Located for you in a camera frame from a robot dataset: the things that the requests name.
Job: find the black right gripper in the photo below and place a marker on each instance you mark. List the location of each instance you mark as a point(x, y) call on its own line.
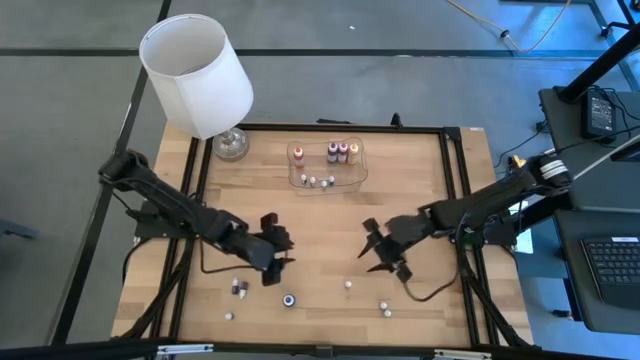
point(405, 232)

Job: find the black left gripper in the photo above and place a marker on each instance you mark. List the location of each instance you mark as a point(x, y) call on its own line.
point(260, 247)

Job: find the blue food coloring bottle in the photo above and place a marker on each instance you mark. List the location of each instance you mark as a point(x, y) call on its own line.
point(289, 300)

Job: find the orange food coloring bottle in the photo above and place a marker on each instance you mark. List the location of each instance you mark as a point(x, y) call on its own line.
point(298, 156)

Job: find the yellow food coloring bottle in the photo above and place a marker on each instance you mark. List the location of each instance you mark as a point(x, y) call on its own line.
point(353, 154)

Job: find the purple food coloring bottle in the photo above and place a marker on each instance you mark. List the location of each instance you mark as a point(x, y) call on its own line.
point(332, 152)

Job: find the pink food coloring bottle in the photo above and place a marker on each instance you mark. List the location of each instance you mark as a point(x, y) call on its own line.
point(343, 152)

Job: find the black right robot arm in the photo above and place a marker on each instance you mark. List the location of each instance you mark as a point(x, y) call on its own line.
point(490, 200)

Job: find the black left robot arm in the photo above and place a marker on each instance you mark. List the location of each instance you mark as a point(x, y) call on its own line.
point(175, 210)

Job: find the clear plastic bin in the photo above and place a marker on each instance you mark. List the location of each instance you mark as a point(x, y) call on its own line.
point(350, 177)

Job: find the black clamp knob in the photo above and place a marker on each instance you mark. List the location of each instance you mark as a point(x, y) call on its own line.
point(396, 120)

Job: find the white shade table lamp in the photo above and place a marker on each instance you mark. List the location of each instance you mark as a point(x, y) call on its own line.
point(195, 75)

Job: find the dark grey side desk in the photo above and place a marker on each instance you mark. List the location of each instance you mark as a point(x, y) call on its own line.
point(575, 280)

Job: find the black keyboard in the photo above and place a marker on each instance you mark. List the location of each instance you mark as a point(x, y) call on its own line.
point(615, 270)

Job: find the black power adapter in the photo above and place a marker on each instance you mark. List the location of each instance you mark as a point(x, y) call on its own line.
point(598, 115)

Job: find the grey chair leg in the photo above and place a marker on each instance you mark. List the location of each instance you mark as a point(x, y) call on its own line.
point(17, 230)

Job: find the black diagonal pole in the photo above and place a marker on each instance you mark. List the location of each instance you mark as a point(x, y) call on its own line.
point(600, 62)

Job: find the black chair base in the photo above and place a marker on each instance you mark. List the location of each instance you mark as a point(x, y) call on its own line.
point(620, 25)

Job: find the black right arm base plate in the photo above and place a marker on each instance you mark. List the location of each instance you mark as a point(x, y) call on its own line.
point(500, 237)

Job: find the silver metal bracket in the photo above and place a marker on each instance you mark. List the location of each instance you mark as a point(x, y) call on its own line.
point(185, 349)
point(462, 355)

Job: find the black aluminium table frame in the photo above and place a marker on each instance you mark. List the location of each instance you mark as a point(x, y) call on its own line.
point(350, 128)

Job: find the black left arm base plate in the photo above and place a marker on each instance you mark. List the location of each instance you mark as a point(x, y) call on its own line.
point(150, 231)

